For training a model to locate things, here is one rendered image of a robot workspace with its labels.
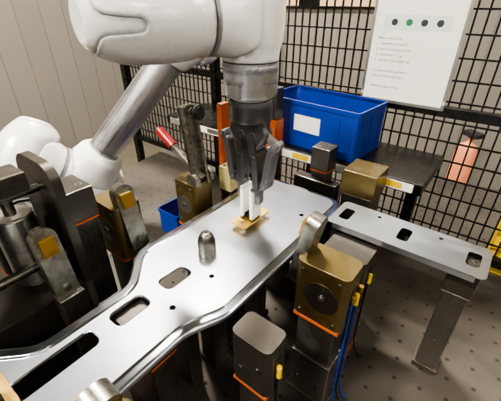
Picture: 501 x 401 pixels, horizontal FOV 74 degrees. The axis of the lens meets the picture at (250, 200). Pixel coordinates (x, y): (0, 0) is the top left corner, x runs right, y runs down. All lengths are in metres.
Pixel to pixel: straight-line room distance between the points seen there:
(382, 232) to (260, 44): 0.42
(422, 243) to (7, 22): 3.11
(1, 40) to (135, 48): 2.83
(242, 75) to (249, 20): 0.08
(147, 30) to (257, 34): 0.15
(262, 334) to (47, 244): 0.34
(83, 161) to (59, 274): 0.65
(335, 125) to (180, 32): 0.55
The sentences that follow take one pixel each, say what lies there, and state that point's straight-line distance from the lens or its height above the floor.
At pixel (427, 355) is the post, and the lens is 0.88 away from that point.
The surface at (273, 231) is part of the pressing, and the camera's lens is 0.67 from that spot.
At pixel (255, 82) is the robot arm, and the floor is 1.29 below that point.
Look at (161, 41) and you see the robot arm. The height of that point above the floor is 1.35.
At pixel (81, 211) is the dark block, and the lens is 0.65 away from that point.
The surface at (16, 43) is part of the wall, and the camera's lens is 3.32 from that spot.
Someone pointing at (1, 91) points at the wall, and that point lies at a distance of 3.26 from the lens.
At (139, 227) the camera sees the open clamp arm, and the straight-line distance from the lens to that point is 0.68.
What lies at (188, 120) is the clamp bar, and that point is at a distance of 0.70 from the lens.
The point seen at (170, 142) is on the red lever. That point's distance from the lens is 0.77.
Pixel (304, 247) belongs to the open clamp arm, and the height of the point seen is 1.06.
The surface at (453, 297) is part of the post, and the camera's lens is 0.75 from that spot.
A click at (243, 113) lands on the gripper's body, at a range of 0.56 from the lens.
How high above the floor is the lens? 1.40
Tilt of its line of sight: 31 degrees down
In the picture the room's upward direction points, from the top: straight up
